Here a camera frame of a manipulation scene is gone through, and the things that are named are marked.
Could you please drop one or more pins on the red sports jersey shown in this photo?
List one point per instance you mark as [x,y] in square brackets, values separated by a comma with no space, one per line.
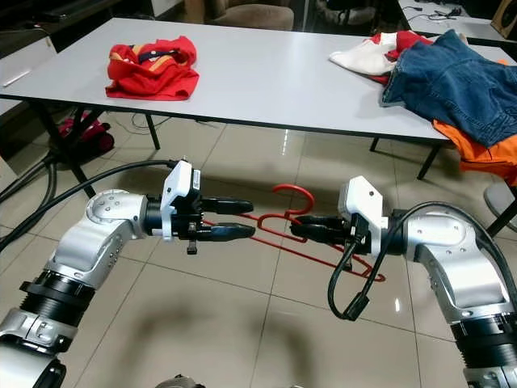
[149,69]

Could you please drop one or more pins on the brown armchair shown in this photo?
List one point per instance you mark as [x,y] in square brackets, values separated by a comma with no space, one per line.
[250,14]

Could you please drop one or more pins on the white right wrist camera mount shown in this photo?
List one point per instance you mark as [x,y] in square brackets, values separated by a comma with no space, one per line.
[362,202]

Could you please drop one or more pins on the orange shirt with black piping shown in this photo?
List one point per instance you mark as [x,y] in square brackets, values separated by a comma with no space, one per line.
[485,153]

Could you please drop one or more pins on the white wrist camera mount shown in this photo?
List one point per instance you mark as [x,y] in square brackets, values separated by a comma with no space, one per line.
[362,202]
[182,182]

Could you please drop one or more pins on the grey table with black legs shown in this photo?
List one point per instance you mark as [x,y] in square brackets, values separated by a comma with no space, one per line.
[258,73]

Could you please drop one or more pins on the red velvet hanger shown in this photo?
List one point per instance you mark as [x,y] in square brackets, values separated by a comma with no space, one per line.
[295,189]

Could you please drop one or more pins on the white drawer cabinet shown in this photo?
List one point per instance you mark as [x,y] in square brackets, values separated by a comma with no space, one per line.
[20,69]

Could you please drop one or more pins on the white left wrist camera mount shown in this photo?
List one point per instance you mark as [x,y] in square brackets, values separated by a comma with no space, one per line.
[182,182]

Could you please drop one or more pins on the grey robot body part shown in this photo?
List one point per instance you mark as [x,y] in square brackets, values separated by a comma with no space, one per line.
[179,381]

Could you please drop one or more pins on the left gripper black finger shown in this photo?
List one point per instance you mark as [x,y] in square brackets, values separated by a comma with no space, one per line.
[226,205]
[226,233]

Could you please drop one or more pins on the magenta vacuum cleaner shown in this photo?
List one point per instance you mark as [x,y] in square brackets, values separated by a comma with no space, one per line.
[89,136]

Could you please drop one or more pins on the grey cluttered desk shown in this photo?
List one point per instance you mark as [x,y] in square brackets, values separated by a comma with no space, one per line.
[452,16]

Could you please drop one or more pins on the blue denim garment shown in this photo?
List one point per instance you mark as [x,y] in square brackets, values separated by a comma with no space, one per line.
[460,89]

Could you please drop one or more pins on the crumpled red garment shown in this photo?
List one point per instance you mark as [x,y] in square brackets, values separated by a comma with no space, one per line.
[408,42]

